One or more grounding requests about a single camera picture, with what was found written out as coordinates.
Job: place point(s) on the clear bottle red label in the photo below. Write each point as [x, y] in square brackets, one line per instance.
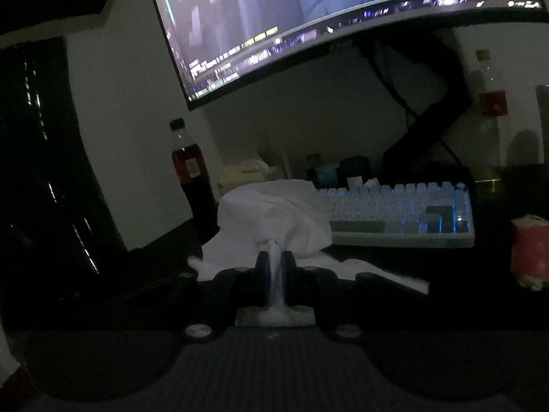
[493, 103]

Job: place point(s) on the gold round tin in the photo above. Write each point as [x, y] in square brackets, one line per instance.
[489, 185]

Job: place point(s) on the crumpled pink paper cup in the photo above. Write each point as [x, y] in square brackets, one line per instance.
[532, 253]

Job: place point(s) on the curved computer monitor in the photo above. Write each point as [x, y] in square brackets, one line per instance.
[300, 8]

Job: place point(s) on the white blue backlit keyboard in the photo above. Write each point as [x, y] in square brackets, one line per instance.
[386, 219]

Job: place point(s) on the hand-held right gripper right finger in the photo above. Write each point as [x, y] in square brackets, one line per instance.
[288, 279]

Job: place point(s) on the white tissue paper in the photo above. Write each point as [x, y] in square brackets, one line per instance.
[274, 210]

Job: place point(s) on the light blue small container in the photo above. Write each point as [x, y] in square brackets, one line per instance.
[328, 177]

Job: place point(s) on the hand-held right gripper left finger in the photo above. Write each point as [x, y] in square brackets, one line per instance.
[262, 279]

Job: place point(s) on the white patterned tumbler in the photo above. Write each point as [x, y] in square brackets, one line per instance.
[543, 124]

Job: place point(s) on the cola bottle black cap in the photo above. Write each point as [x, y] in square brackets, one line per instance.
[188, 167]

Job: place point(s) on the dark blue small container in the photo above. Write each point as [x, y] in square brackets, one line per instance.
[356, 167]

